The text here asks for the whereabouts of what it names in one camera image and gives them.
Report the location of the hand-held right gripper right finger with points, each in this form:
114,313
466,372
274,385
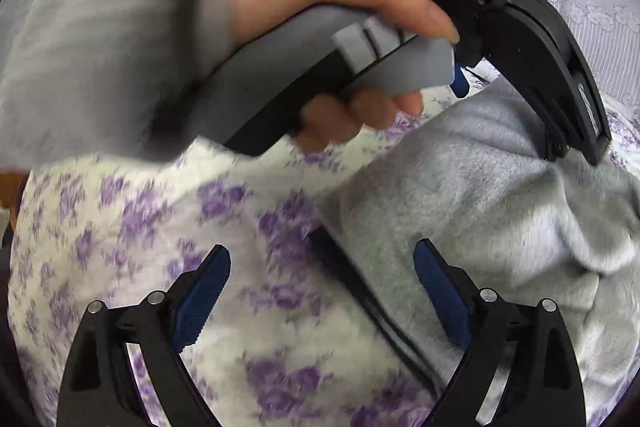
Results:
442,292

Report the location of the purple floral bedspread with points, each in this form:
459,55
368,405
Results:
125,232

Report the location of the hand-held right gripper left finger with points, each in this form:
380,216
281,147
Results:
205,297

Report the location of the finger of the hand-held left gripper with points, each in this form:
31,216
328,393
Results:
585,107
535,82

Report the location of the grey fleece pants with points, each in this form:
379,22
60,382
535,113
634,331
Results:
475,187

